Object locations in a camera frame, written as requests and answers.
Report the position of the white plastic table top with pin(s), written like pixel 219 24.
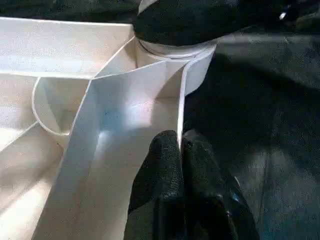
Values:
pixel 65 100

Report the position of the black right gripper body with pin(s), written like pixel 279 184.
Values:
pixel 300 12

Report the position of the white plastic table leg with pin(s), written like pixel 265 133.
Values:
pixel 172 51

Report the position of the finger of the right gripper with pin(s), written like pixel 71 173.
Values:
pixel 190 22

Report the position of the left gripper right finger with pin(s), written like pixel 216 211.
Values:
pixel 215 200

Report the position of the black table mat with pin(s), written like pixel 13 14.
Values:
pixel 270 125

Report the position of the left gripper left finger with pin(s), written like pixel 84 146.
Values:
pixel 157 195

